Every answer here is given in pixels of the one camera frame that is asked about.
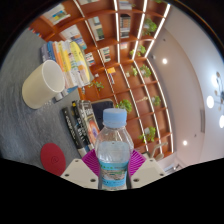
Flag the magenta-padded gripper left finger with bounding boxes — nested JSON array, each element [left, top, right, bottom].
[[60, 148, 101, 190]]

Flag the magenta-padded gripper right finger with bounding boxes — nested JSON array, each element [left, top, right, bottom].
[[127, 149, 167, 190]]

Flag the clear blue-capped water bottle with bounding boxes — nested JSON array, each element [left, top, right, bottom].
[[94, 107, 135, 191]]

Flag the tan chair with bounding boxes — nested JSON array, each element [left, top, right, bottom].
[[141, 150, 166, 162]]

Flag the flat round red coaster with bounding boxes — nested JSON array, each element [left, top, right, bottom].
[[40, 142, 67, 177]]

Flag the stack of dark books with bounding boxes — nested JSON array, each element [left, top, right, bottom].
[[61, 99, 101, 158]]

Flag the ceiling air vent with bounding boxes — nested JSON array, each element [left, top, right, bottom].
[[199, 109, 206, 134]]

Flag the wooden shelf unit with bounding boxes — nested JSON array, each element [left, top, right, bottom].
[[28, 0, 176, 162]]

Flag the cream plastic cup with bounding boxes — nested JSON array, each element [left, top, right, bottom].
[[21, 59, 66, 110]]

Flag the ceiling lights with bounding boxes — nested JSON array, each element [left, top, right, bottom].
[[162, 58, 224, 148]]

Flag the stack of colourful books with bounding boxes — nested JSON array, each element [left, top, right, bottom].
[[40, 39, 95, 90]]

